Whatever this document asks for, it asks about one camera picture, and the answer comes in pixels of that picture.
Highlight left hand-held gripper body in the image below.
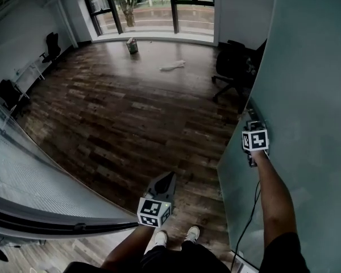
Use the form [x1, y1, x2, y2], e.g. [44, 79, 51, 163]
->
[136, 171, 177, 228]

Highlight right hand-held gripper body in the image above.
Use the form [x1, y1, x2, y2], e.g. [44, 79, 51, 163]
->
[241, 119, 271, 156]

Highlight frosted glass door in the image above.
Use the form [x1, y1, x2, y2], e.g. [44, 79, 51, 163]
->
[217, 0, 341, 270]

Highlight person's left forearm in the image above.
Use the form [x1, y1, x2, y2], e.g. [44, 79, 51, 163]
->
[101, 225, 157, 270]

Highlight person's right forearm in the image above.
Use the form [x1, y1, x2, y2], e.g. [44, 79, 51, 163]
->
[251, 150, 299, 249]

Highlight person's left white shoe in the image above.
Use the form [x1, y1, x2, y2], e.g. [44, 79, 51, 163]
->
[154, 230, 168, 249]

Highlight person's white shoe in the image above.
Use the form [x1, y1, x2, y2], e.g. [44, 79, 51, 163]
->
[184, 225, 201, 243]
[154, 230, 168, 249]

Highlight person's right white shoe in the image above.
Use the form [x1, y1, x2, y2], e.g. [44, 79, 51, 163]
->
[184, 225, 201, 243]

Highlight person's black shorts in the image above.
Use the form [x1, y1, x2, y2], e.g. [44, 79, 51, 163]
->
[142, 240, 231, 273]

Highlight black office chair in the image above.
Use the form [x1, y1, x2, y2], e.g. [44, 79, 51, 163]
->
[211, 38, 268, 115]
[39, 32, 68, 65]
[0, 79, 32, 118]

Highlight white cloth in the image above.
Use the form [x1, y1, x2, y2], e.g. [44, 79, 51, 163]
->
[159, 60, 186, 72]

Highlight person's black shirt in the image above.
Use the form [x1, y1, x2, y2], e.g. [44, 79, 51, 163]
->
[64, 231, 312, 273]

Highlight glass partition with white blinds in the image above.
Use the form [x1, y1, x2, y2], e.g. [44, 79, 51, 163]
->
[0, 95, 137, 218]

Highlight large black framed window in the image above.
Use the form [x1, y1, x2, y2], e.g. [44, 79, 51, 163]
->
[82, 0, 215, 38]

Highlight green bucket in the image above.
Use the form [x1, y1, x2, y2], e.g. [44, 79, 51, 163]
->
[125, 38, 139, 55]

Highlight green tree outside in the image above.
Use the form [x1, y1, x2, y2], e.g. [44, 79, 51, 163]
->
[110, 0, 148, 28]

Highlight white desk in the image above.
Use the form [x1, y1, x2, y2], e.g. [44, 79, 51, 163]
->
[13, 58, 46, 101]

